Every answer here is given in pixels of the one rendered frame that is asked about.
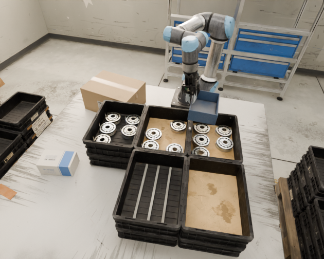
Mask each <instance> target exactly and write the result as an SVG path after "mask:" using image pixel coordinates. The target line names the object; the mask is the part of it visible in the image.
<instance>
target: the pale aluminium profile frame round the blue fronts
mask: <svg viewBox="0 0 324 259"><path fill-rule="evenodd" d="M308 1H309V0H304V2H303V4H302V7H301V9H300V12H299V14H298V16H297V19H296V21H295V23H294V26H293V28H297V26H298V24H299V22H300V19H301V17H302V15H303V12H304V10H305V8H306V5H307V3H308ZM244 2H245V0H238V1H237V5H236V9H235V13H234V16H233V18H234V20H235V21H236V24H235V27H234V31H233V35H232V38H230V40H229V44H228V48H227V49H223V52H222V53H225V54H226V57H225V61H224V65H223V69H222V70H221V69H218V70H217V73H220V74H221V75H222V76H221V79H219V80H217V81H218V82H219V84H220V87H219V88H218V90H219V91H223V85H230V86H236V87H243V88H249V89H256V90H262V91H269V92H273V93H279V94H280V95H279V97H277V100H279V101H282V100H283V99H282V97H283V95H284V93H285V91H286V89H287V87H288V85H289V83H290V81H291V79H292V77H293V75H294V73H295V71H296V68H297V66H298V64H299V62H300V60H301V58H302V56H303V54H304V52H305V50H306V48H307V46H308V44H309V42H310V40H311V38H312V36H313V34H314V32H315V30H316V28H317V25H318V23H319V21H320V19H321V17H322V15H323V13H324V1H323V3H322V6H321V8H320V10H319V12H318V15H317V17H316V19H315V21H314V23H313V25H312V27H311V29H310V34H309V36H308V37H307V38H306V40H305V42H304V43H299V46H302V48H301V50H300V53H299V55H298V57H297V58H296V59H294V58H286V57H279V56H274V55H266V54H259V53H251V52H244V51H236V50H232V48H233V44H234V42H235V38H237V35H236V34H237V30H238V25H239V22H240V18H241V14H242V10H243V6H244ZM180 3H181V0H177V10H176V14H178V15H179V10H180ZM171 4H172V0H168V10H167V26H170V22H171V20H170V16H171ZM168 16H169V19H168ZM236 18H237V19H236ZM236 25H237V27H236ZM311 33H312V35H311ZM310 35H311V37H310ZM169 46H173V47H181V46H180V45H176V44H172V43H169V42H166V55H165V77H164V79H163V81H164V82H168V79H167V77H168V76H172V77H178V78H182V77H183V75H182V74H178V73H171V72H170V71H169V70H170V68H171V66H174V67H181V68H182V67H183V66H182V64H180V63H177V62H176V63H173V62H172V59H171V57H172V49H171V51H170V53H169ZM209 49H210V47H206V46H205V47H204V48H203V49H202V50H203V51H209ZM231 54H233V55H238V56H245V57H252V58H260V59H267V60H275V61H282V62H290V63H294V65H293V67H292V69H291V70H287V71H286V74H285V76H284V78H285V79H282V78H278V77H267V76H260V75H253V74H248V73H242V72H237V71H228V70H227V68H228V64H230V56H231ZM198 70H201V71H205V67H200V66H198ZM288 72H290V74H289V75H288ZM227 75H233V76H240V77H246V78H253V79H260V80H267V81H274V82H279V87H280V89H275V88H268V87H262V86H255V85H248V84H242V83H235V82H228V81H226V80H225V77H226V76H227ZM283 83H285V84H284V85H283Z"/></svg>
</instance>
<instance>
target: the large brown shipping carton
mask: <svg viewBox="0 0 324 259"><path fill-rule="evenodd" d="M80 90H81V95H82V99H83V102H84V106H85V109H88V110H91V111H93V112H96V113H97V111H98V110H99V108H100V106H101V104H102V102H103V101H104V100H113V101H122V102H131V103H139V104H145V103H146V82H144V81H141V80H137V79H133V78H129V77H126V76H122V75H119V74H116V73H112V72H109V71H105V70H103V71H101V72H100V73H98V74H97V75H96V76H95V77H93V78H92V79H91V80H89V81H88V82H87V83H86V84H84V85H83V86H82V87H80Z"/></svg>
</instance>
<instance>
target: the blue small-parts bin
mask: <svg viewBox="0 0 324 259"><path fill-rule="evenodd" d="M219 100H220V94H219V93H215V92H209V91H204V90H200V92H199V94H198V96H197V99H196V101H195V102H194V103H193V104H192V99H191V103H190V108H189V113H188V118H187V120H191V121H196V122H201V123H206V124H211V125H215V123H216V121H217V117H218V112H219Z"/></svg>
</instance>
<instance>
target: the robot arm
mask: <svg viewBox="0 0 324 259"><path fill-rule="evenodd" d="M234 27H235V20H234V18H233V17H230V16H227V15H222V14H217V13H213V12H203V13H199V14H196V15H194V16H193V17H192V18H191V19H190V20H188V21H186V22H184V23H182V24H180V25H178V26H176V27H172V26H167V27H166V28H165V29H164V32H163V39H164V41H166V42H169V43H172V44H176V45H180V46H181V48H182V66H183V77H182V84H181V89H180V91H179V93H178V96H177V98H178V100H179V101H180V102H182V103H185V104H190V103H191V99H192V104H193V103H194V102H195V101H196V99H197V96H198V94H199V92H200V90H204V91H209V92H213V93H214V92H215V90H216V88H217V86H218V84H219V82H218V81H217V77H216V74H217V71H218V67H219V63H220V59H221V55H222V52H223V48H224V44H225V42H227V41H228V39H230V38H231V37H232V35H233V31H234ZM195 32H197V33H195ZM207 33H210V38H211V44H210V49H209V53H208V58H207V62H206V66H205V71H204V74H202V75H201V76H199V73H198V72H197V70H198V66H199V64H198V53H199V52H200V51H201V50H202V49H203V48H204V47H205V46H206V44H207V43H208V35H207Z"/></svg>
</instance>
